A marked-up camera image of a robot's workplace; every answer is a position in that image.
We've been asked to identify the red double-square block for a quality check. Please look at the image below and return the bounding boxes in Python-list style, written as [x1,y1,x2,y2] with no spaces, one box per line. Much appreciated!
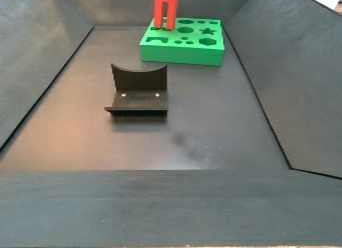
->
[153,0,178,30]

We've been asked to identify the green foam shape board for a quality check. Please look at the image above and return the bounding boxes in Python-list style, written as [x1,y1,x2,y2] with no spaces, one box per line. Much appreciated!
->
[138,18,224,66]

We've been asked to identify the black curved holder stand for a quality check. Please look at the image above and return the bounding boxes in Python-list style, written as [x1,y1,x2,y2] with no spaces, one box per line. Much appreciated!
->
[104,64,168,114]

